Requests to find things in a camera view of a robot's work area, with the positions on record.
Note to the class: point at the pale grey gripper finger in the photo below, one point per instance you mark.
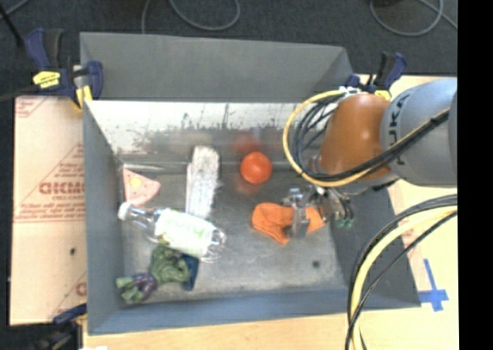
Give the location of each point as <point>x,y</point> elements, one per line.
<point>304,225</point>
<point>294,221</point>

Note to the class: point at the orange cloth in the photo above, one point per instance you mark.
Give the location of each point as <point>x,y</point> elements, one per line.
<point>271,221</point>

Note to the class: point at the grey metal bin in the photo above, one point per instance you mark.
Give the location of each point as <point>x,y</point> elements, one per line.
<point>269,271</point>

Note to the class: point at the orange ball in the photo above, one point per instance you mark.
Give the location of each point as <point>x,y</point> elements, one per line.
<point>256,167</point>

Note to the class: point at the white flat block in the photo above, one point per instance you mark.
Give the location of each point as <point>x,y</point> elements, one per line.
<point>202,182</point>

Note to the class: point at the clear plastic bottle white label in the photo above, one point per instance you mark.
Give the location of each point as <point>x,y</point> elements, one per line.
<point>185,231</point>

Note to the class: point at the green and purple toy figure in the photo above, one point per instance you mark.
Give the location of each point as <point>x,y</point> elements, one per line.
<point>167,269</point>

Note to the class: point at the pink triangular toy slice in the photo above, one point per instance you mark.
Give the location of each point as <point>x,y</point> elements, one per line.
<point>138,186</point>

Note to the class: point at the brown cardboard board red print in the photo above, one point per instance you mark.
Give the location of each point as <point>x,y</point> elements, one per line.
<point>46,206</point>

